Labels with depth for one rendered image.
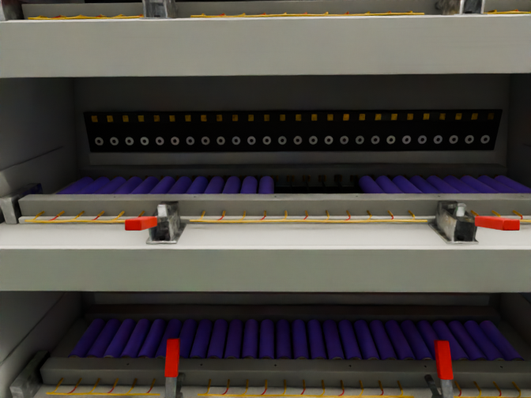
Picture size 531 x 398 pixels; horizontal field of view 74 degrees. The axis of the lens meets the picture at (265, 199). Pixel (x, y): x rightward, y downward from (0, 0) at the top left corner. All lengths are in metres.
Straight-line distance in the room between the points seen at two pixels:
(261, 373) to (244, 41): 0.33
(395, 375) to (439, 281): 0.14
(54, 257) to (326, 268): 0.24
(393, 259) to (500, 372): 0.21
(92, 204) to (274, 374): 0.26
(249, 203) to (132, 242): 0.11
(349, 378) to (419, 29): 0.35
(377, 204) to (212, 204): 0.16
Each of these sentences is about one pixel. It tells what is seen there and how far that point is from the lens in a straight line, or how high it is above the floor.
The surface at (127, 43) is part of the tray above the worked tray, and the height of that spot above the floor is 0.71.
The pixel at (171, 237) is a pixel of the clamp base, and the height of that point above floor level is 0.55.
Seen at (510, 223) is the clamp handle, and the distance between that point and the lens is 0.30.
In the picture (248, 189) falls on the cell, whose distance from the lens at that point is 0.39.
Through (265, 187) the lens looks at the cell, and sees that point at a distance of 0.40.
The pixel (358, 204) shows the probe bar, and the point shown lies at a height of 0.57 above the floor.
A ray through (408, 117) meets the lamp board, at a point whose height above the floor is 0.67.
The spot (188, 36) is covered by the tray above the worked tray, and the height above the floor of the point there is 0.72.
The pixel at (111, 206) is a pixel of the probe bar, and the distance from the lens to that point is 0.39.
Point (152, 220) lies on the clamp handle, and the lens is 0.29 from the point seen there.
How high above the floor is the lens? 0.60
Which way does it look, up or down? 4 degrees down
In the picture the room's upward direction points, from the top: straight up
